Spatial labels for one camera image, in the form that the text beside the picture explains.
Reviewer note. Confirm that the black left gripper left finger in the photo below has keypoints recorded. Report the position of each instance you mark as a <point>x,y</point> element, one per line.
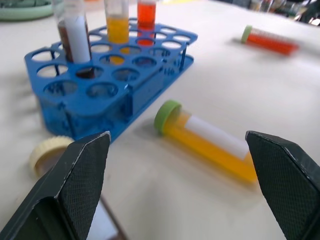
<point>62,192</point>

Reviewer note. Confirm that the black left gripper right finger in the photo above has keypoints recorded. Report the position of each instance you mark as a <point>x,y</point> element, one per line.
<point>287,182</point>

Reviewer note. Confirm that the brown liquid tube cream cap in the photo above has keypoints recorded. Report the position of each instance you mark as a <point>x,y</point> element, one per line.
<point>50,152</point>

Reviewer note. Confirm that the yellow liquid tube green cap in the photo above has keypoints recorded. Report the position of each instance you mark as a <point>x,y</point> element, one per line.
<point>205,145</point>

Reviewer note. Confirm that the blue tube rack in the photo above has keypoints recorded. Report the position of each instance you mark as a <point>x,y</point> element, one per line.
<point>117,82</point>

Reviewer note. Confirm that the red liquid tube green cap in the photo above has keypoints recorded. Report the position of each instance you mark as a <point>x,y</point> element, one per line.
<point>270,42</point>

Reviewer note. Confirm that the pale green round tray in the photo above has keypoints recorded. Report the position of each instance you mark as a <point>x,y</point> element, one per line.
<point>25,10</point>

